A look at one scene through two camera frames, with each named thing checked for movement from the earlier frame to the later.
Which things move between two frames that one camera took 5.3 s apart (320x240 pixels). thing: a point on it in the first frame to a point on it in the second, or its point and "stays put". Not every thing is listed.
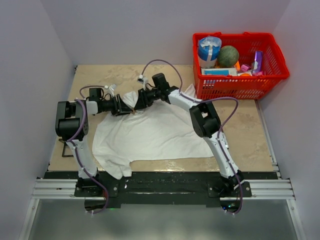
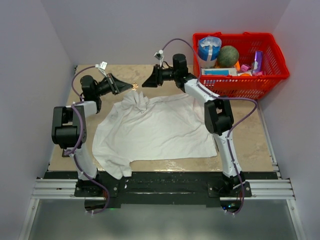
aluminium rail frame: x=54 y=188 stays put
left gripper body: x=114 y=107 to x=112 y=84
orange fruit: x=245 y=74 stays put
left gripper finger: x=124 y=108 to x=120 y=85
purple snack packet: x=258 y=58 stays put
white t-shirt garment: x=159 y=131 stays put
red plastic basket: x=253 y=87 stays put
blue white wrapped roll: x=208 y=48 stays put
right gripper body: x=147 y=97 to x=160 y=80
